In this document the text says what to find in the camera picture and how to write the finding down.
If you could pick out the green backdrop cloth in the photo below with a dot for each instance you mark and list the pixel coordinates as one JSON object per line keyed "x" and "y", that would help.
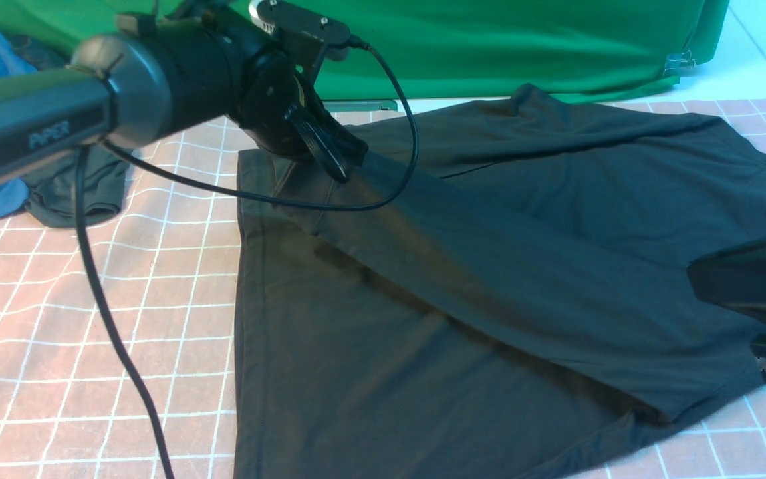
{"x": 579, "y": 51}

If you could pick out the gray long-sleeved shirt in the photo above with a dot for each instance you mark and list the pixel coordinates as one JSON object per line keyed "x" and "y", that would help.
{"x": 520, "y": 311}

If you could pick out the metal backdrop bar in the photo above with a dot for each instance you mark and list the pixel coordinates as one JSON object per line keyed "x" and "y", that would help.
{"x": 336, "y": 106}

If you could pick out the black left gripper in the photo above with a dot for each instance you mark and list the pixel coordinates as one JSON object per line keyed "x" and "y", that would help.
{"x": 274, "y": 108}

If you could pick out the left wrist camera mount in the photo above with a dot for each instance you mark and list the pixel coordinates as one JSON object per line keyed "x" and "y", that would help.
{"x": 309, "y": 38}

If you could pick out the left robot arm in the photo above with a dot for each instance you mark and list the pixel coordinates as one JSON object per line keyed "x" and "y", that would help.
{"x": 150, "y": 79}

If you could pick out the metal binder clip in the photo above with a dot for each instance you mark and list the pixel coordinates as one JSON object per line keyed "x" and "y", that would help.
{"x": 679, "y": 63}

